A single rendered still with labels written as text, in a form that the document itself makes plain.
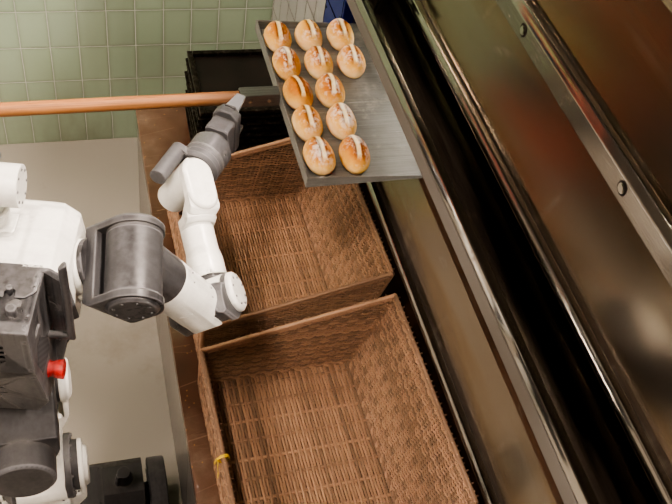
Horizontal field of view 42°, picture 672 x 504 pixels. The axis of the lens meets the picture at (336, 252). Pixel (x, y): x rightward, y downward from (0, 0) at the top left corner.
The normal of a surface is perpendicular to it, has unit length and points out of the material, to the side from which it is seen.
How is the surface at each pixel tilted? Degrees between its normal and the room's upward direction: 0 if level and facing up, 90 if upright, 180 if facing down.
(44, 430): 45
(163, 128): 0
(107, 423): 0
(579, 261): 70
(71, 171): 0
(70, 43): 90
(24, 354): 90
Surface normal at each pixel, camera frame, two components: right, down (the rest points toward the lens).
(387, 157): 0.14, -0.65
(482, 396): -0.85, -0.14
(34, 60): 0.24, 0.75
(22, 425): 0.27, 0.07
